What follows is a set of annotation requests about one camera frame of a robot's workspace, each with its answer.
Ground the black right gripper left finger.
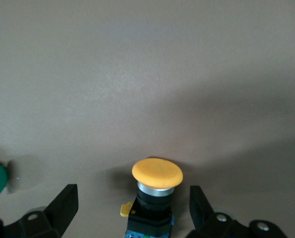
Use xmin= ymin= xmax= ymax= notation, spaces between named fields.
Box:
xmin=0 ymin=183 xmax=79 ymax=238

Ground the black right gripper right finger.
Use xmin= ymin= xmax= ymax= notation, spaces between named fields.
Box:
xmin=186 ymin=185 xmax=287 ymax=238

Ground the yellow mushroom push button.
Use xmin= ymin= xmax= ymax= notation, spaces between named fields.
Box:
xmin=119 ymin=157 xmax=184 ymax=238

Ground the brown table cover mat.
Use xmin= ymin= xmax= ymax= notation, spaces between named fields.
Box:
xmin=0 ymin=0 xmax=295 ymax=238

